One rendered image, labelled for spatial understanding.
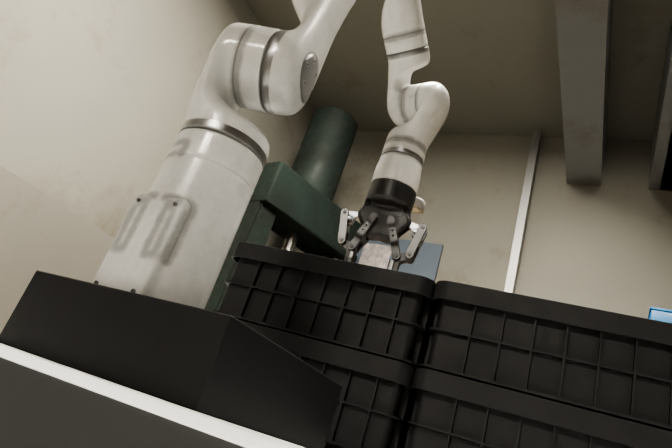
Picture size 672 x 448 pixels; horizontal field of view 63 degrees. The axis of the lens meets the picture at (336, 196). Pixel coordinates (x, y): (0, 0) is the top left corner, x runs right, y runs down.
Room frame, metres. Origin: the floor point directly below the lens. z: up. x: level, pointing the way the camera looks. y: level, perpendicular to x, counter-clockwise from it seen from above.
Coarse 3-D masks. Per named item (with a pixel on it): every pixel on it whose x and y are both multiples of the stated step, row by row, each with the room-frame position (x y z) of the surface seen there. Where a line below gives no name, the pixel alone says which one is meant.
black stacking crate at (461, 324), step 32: (448, 320) 0.64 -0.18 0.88; (480, 320) 0.63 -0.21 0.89; (512, 320) 0.61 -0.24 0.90; (544, 320) 0.60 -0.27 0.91; (448, 352) 0.64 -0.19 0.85; (480, 352) 0.62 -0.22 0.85; (512, 352) 0.61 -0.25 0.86; (544, 352) 0.59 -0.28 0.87; (576, 352) 0.58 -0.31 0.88; (608, 352) 0.57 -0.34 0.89; (640, 352) 0.55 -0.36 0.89; (512, 384) 0.61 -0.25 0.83; (544, 384) 0.59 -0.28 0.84; (576, 384) 0.58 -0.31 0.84; (608, 384) 0.57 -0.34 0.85; (640, 384) 0.55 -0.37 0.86; (640, 416) 0.55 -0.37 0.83
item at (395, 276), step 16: (240, 256) 0.76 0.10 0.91; (256, 256) 0.75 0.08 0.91; (272, 256) 0.74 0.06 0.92; (288, 256) 0.73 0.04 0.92; (304, 256) 0.72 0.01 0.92; (320, 256) 0.71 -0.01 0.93; (320, 272) 0.71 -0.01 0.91; (336, 272) 0.70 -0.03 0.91; (352, 272) 0.69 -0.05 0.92; (368, 272) 0.68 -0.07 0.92; (384, 272) 0.67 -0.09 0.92; (400, 272) 0.66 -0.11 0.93; (400, 288) 0.66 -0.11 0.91; (416, 288) 0.65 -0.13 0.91; (432, 288) 0.66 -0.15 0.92; (432, 304) 0.68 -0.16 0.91
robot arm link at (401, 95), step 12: (420, 48) 0.69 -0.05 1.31; (396, 60) 0.71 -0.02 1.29; (408, 60) 0.70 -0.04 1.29; (420, 60) 0.70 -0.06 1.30; (396, 72) 0.73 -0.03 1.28; (408, 72) 0.73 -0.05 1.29; (396, 84) 0.75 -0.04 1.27; (408, 84) 0.77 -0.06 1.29; (396, 96) 0.76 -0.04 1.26; (408, 96) 0.75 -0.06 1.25; (396, 108) 0.77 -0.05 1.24; (408, 108) 0.75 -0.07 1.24; (396, 120) 0.79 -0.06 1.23; (408, 120) 0.78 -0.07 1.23
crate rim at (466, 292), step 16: (448, 288) 0.63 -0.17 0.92; (464, 288) 0.63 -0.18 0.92; (480, 288) 0.62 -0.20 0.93; (480, 304) 0.62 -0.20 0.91; (496, 304) 0.61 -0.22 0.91; (512, 304) 0.60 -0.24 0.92; (528, 304) 0.59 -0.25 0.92; (544, 304) 0.59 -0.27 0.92; (560, 304) 0.58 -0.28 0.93; (560, 320) 0.58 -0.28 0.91; (576, 320) 0.57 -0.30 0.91; (592, 320) 0.57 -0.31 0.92; (608, 320) 0.56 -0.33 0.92; (624, 320) 0.55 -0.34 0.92; (640, 320) 0.55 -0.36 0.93; (656, 320) 0.54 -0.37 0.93; (640, 336) 0.55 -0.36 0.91; (656, 336) 0.54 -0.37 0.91
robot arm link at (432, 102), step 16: (416, 96) 0.74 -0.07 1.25; (432, 96) 0.72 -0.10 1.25; (448, 96) 0.74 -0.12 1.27; (416, 112) 0.73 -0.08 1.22; (432, 112) 0.73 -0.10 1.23; (400, 128) 0.75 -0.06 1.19; (416, 128) 0.74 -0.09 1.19; (432, 128) 0.75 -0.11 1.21; (384, 144) 0.77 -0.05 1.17; (400, 144) 0.74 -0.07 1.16; (416, 144) 0.74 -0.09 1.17
